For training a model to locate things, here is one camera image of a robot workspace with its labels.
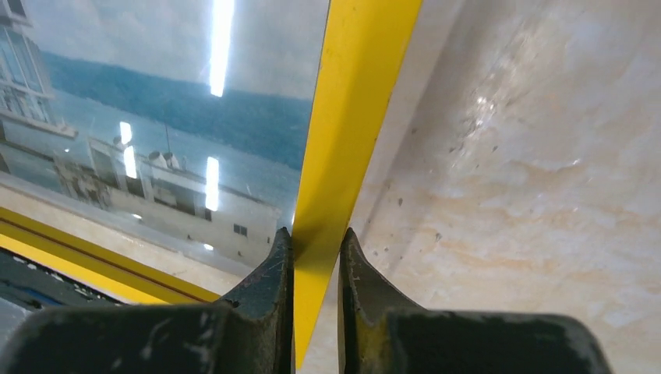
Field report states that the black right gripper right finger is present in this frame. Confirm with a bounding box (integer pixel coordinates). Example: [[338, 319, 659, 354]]
[[338, 230, 611, 373]]

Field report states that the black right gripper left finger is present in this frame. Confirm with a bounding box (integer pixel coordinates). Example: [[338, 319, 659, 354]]
[[1, 228, 295, 373]]

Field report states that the yellow wooden picture frame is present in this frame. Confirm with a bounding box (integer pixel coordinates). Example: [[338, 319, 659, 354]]
[[1, 1, 421, 369]]

